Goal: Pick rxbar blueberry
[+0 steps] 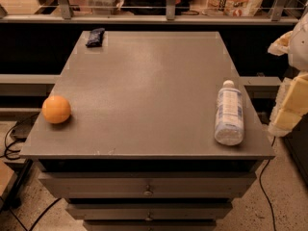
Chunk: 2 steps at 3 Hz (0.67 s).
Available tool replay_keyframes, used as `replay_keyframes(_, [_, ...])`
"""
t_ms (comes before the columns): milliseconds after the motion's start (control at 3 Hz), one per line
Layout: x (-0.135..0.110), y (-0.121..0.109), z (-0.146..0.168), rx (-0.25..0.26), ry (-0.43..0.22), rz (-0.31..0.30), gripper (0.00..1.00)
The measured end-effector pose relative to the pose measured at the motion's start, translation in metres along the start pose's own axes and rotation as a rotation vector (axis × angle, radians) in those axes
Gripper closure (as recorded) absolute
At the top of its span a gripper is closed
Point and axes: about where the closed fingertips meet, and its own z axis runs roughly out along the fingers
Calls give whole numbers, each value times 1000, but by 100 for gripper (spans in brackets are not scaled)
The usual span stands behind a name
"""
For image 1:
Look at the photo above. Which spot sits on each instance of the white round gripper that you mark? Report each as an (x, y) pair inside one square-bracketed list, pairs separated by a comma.
[(299, 50)]

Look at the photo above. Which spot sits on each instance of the dark blue snack bar wrapper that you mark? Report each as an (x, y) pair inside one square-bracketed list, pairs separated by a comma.
[(96, 38)]

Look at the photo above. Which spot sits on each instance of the clear plastic bottle white cap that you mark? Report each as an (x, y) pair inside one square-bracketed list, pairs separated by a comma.
[(229, 123)]

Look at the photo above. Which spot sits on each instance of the black bag behind glass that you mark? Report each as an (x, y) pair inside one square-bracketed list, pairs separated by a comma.
[(145, 7)]

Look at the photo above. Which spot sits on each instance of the grey drawer cabinet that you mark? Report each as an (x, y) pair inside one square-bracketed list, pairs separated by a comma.
[(143, 108)]

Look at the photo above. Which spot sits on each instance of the metal drawer knob upper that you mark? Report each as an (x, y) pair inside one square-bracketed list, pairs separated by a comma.
[(148, 191)]

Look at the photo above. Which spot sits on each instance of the metal drawer knob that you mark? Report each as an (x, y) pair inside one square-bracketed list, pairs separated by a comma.
[(148, 217), (148, 191)]

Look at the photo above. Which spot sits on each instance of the metal drawer knob lower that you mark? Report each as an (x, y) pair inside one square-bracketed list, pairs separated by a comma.
[(148, 217)]

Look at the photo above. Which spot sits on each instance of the orange round fruit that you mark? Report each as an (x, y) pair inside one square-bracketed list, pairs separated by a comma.
[(56, 109)]

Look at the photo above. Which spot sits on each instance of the grey metal railing frame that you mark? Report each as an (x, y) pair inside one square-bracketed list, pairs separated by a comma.
[(271, 12)]

